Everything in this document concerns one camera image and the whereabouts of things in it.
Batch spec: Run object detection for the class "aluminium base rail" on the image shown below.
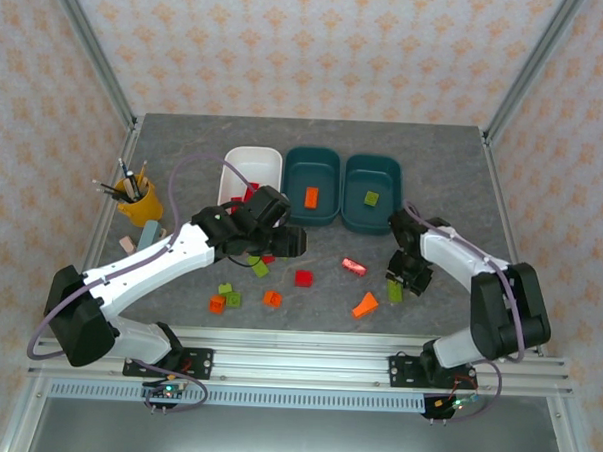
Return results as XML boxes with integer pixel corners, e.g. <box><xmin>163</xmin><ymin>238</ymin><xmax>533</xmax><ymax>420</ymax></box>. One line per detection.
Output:
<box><xmin>26</xmin><ymin>318</ymin><xmax>578</xmax><ymax>400</ymax></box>

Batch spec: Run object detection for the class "yellow pencil cup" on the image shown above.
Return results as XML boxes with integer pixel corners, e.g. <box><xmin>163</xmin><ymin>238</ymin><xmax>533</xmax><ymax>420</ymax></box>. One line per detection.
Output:
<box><xmin>113</xmin><ymin>177</ymin><xmax>165</xmax><ymax>229</ymax></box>

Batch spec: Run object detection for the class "black pen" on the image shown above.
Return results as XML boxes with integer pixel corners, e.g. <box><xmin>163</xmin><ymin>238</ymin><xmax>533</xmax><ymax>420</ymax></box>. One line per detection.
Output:
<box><xmin>116</xmin><ymin>157</ymin><xmax>139</xmax><ymax>188</ymax></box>

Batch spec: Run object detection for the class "wooden stick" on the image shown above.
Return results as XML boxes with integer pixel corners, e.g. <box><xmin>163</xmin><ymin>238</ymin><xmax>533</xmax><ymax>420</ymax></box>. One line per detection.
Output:
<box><xmin>123</xmin><ymin>175</ymin><xmax>143</xmax><ymax>204</ymax></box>

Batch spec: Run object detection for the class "white plastic container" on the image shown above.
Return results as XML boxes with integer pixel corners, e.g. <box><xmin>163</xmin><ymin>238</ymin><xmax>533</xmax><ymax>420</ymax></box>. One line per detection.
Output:
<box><xmin>216</xmin><ymin>144</ymin><xmax>285</xmax><ymax>222</ymax></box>

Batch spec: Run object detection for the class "black pencil white tip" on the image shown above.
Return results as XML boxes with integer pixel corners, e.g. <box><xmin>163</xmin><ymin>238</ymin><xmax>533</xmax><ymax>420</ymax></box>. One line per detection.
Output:
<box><xmin>95</xmin><ymin>186</ymin><xmax>133</xmax><ymax>203</ymax></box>
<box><xmin>91</xmin><ymin>178</ymin><xmax>134</xmax><ymax>199</ymax></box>

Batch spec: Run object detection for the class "grey metal shelf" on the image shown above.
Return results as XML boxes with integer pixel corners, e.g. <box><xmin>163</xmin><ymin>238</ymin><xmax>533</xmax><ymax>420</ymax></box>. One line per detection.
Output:
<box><xmin>0</xmin><ymin>372</ymin><xmax>593</xmax><ymax>452</ymax></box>

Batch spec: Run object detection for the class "teal plastic container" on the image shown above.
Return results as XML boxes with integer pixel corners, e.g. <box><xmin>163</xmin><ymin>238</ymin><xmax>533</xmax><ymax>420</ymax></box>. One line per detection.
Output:
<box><xmin>279</xmin><ymin>144</ymin><xmax>344</xmax><ymax>229</ymax></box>
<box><xmin>340</xmin><ymin>153</ymin><xmax>405</xmax><ymax>237</ymax></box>

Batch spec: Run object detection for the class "light blue block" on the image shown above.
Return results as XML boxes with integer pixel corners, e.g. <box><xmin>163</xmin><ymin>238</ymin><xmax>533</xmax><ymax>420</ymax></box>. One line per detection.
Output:
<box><xmin>136</xmin><ymin>219</ymin><xmax>162</xmax><ymax>254</ymax></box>

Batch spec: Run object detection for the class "slotted grey cable duct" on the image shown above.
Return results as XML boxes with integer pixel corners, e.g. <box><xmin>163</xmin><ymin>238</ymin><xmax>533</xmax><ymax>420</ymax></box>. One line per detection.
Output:
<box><xmin>47</xmin><ymin>380</ymin><xmax>429</xmax><ymax>416</ymax></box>

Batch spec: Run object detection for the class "aluminium frame post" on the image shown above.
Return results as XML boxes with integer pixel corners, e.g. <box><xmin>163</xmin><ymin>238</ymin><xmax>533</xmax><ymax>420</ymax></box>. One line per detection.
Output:
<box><xmin>39</xmin><ymin>0</ymin><xmax>143</xmax><ymax>130</ymax></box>
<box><xmin>482</xmin><ymin>0</ymin><xmax>588</xmax><ymax>149</ymax></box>

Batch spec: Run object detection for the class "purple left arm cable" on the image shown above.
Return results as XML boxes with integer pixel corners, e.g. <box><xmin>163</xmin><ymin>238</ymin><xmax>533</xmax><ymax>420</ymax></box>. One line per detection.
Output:
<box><xmin>22</xmin><ymin>145</ymin><xmax>293</xmax><ymax>418</ymax></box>

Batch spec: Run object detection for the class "orange slope lego piece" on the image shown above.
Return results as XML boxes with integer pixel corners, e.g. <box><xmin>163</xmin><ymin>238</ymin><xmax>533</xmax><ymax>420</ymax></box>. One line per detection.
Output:
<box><xmin>350</xmin><ymin>290</ymin><xmax>381</xmax><ymax>321</ymax></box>

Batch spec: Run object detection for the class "small circuit board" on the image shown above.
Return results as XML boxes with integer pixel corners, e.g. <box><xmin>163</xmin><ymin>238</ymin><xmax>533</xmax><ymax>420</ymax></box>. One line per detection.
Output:
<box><xmin>142</xmin><ymin>380</ymin><xmax>190</xmax><ymax>401</ymax></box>
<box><xmin>432</xmin><ymin>391</ymin><xmax>481</xmax><ymax>414</ymax></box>

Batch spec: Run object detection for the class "aluminium table side rail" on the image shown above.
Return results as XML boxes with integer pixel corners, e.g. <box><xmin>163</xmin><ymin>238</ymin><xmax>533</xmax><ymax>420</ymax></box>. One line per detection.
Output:
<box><xmin>470</xmin><ymin>136</ymin><xmax>559</xmax><ymax>359</ymax></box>
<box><xmin>53</xmin><ymin>120</ymin><xmax>146</xmax><ymax>343</ymax></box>

